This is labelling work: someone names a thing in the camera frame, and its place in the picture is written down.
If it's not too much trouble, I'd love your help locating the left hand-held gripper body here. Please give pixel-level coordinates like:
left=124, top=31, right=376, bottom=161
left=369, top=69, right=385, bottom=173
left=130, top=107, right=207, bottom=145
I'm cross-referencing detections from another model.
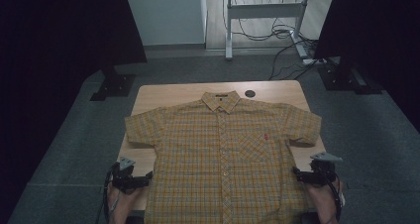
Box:
left=110, top=156, right=141, bottom=195

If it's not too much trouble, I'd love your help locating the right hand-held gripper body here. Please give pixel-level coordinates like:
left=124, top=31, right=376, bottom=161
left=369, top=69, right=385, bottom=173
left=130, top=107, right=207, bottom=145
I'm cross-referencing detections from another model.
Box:
left=308, top=152, right=344, bottom=187

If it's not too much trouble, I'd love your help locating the yellow plaid short-sleeved shirt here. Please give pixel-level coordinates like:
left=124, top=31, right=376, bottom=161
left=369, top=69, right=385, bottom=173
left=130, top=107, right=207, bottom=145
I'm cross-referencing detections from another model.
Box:
left=124, top=90, right=323, bottom=224

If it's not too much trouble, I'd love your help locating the person's left hand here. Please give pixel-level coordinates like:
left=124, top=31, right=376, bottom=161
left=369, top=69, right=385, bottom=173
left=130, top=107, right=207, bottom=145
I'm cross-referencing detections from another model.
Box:
left=107, top=182, right=144, bottom=216

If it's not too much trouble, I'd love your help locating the person's right hand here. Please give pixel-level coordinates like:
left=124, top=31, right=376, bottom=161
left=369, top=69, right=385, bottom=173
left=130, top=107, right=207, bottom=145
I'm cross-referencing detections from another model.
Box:
left=305, top=178, right=343, bottom=212

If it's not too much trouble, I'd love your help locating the black stand base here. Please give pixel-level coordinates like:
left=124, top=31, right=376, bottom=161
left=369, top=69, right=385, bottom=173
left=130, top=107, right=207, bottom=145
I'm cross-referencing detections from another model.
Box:
left=89, top=66, right=137, bottom=102
left=317, top=56, right=384, bottom=95

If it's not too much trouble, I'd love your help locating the white power strip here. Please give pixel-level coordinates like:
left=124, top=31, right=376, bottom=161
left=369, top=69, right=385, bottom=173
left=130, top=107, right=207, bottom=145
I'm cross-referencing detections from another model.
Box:
left=302, top=57, right=328, bottom=66

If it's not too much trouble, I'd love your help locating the dark curtain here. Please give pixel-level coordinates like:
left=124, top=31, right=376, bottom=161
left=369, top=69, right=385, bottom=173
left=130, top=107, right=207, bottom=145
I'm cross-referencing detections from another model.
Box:
left=0, top=0, right=148, bottom=224
left=313, top=0, right=420, bottom=133

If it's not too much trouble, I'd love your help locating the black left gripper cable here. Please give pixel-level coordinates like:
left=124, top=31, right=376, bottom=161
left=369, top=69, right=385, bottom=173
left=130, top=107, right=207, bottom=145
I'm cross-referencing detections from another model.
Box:
left=102, top=166, right=116, bottom=224

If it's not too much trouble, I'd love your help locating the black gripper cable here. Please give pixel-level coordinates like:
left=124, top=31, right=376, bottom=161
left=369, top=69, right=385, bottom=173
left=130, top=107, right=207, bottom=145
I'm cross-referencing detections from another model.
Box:
left=102, top=166, right=116, bottom=224
left=326, top=176, right=344, bottom=222

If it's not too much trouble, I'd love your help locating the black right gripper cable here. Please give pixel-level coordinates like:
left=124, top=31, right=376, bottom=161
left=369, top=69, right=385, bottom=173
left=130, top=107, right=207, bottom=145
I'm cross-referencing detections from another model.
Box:
left=326, top=176, right=344, bottom=222

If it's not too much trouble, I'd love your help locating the tangle of black floor cables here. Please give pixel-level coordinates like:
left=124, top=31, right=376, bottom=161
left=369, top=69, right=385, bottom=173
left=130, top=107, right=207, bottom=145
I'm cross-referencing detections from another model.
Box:
left=231, top=0, right=321, bottom=81

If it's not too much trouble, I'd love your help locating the white desk frame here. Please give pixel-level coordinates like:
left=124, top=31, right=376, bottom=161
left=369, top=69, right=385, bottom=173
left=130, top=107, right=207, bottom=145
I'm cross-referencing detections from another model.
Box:
left=214, top=0, right=313, bottom=61

